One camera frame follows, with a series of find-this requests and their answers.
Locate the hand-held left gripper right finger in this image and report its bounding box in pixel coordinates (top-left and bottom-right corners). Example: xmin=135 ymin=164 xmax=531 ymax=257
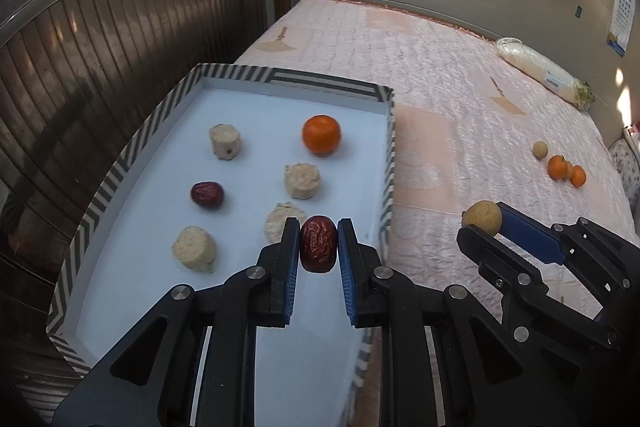
xmin=337 ymin=217 xmax=587 ymax=427

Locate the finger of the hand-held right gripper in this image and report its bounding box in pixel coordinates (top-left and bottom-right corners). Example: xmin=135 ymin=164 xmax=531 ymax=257
xmin=496 ymin=201 xmax=640 ymax=294
xmin=456 ymin=226 xmax=621 ymax=350

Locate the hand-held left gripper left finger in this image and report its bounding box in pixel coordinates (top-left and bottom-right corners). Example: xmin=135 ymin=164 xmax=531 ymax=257
xmin=52 ymin=217 xmax=302 ymax=427

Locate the dried red jujube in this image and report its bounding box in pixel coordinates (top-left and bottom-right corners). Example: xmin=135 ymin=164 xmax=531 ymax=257
xmin=299 ymin=215 xmax=338 ymax=274
xmin=190 ymin=181 xmax=225 ymax=210

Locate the beige sugarcane chunk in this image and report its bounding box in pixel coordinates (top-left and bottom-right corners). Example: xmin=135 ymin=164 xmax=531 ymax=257
xmin=171 ymin=226 xmax=218 ymax=274
xmin=208 ymin=123 xmax=242 ymax=162
xmin=264 ymin=202 xmax=307 ymax=244
xmin=284 ymin=162 xmax=321 ymax=200

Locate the striped cardboard box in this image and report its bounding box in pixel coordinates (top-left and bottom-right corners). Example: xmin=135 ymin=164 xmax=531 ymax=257
xmin=46 ymin=63 xmax=397 ymax=427

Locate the orange mandarin with stem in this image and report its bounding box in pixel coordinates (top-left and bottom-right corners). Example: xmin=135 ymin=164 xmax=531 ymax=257
xmin=547 ymin=154 xmax=571 ymax=180

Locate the floral cloth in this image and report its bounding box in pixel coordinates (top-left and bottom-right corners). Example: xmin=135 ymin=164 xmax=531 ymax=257
xmin=607 ymin=137 xmax=640 ymax=202

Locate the plastic-wrapped white daikon radish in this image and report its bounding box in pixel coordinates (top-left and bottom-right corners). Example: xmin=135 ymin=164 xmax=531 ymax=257
xmin=496 ymin=37 xmax=596 ymax=111

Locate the pink quilted bed cover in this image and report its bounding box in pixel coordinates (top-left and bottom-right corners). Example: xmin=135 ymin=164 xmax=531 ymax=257
xmin=232 ymin=0 xmax=632 ymax=323

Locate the wooden slatted panel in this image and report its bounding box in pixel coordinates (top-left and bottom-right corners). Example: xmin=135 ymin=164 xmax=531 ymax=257
xmin=0 ymin=0 xmax=266 ymax=298

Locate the wall calendar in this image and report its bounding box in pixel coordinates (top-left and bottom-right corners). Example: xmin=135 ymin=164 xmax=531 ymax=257
xmin=606 ymin=0 xmax=637 ymax=56

